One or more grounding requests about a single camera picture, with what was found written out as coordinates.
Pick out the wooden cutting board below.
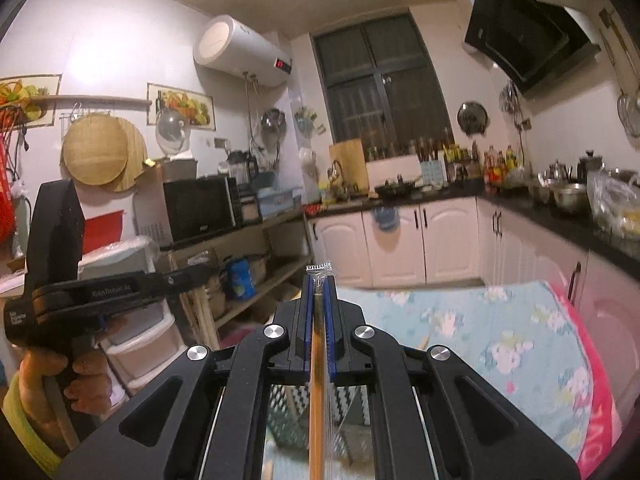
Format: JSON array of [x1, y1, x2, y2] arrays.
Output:
[[328, 138, 370, 200]]

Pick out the glass kettle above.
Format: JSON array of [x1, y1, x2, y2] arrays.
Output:
[[226, 150, 260, 190]]

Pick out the steel bowl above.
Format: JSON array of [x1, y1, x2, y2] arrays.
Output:
[[549, 183, 588, 215]]

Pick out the person's left forearm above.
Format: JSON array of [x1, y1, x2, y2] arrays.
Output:
[[0, 372, 81, 478]]

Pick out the black frying pan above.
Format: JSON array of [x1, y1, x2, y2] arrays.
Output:
[[374, 180, 417, 199]]

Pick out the blue towel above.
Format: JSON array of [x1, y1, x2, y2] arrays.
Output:
[[371, 204, 397, 232]]

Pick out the round bamboo tray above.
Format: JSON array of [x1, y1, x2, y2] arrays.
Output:
[[60, 112, 137, 187]]

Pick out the red plastic bag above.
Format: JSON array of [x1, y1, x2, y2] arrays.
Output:
[[0, 142, 17, 243]]

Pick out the fruit wall picture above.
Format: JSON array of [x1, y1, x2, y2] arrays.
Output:
[[0, 74, 63, 127], [146, 82, 215, 131]]

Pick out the cardboard box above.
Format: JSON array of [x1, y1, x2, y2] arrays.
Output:
[[131, 162, 173, 248]]

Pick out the blue packet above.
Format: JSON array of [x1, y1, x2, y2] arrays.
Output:
[[224, 257, 257, 302]]

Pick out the hanging metal strainer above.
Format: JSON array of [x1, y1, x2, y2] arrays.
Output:
[[617, 89, 640, 139]]

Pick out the hanging metal colander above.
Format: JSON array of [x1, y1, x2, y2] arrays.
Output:
[[260, 107, 288, 133]]

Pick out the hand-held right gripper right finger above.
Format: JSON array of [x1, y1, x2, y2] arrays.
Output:
[[322, 274, 584, 480]]

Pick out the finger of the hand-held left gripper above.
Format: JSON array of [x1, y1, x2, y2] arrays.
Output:
[[145, 265, 223, 302]]

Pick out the glass pot lid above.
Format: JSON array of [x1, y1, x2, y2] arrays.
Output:
[[155, 108, 192, 157]]

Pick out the white water heater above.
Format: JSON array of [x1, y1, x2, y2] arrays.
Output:
[[193, 14, 294, 89]]

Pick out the wooden shelf unit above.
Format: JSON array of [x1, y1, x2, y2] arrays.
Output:
[[160, 205, 315, 348]]

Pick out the black microwave oven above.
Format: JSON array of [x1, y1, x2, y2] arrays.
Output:
[[161, 175, 244, 247]]

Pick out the person's left hand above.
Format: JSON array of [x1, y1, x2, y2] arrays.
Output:
[[19, 317, 126, 417]]

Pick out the black range hood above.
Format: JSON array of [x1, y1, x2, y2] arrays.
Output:
[[463, 0, 602, 95]]

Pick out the round wooden board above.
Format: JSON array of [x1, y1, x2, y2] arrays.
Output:
[[102, 119, 149, 194]]

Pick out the white kitchen cabinet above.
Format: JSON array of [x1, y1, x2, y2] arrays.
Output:
[[475, 195, 640, 411], [307, 195, 483, 289]]

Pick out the dark kitchen window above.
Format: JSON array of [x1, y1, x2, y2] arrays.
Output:
[[311, 10, 455, 145]]

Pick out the black coffee press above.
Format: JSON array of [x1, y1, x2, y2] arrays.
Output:
[[577, 149, 603, 183]]

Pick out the cartoon printed blanket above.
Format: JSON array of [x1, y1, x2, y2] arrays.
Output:
[[337, 280, 626, 466]]

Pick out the row of condiment bottles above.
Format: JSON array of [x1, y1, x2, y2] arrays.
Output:
[[442, 127, 531, 188]]

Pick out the white plastic drawer unit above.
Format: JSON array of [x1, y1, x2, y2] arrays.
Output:
[[77, 237, 173, 401]]

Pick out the white knife block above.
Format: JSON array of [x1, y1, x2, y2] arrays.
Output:
[[419, 157, 447, 187]]

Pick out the round metal lid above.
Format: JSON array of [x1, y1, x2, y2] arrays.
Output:
[[457, 101, 489, 137]]

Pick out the clear plastic bag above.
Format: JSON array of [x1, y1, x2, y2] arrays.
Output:
[[586, 167, 640, 242]]

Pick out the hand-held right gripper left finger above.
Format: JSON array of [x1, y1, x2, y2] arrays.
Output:
[[55, 273, 317, 480]]

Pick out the blue plastic basket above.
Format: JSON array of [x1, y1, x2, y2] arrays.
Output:
[[256, 186, 304, 220]]

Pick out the plastic wooden chopsticks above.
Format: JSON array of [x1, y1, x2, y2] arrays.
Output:
[[305, 259, 342, 480]]

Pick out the grey-green plastic utensil holder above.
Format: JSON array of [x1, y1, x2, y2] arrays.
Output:
[[264, 381, 372, 463]]

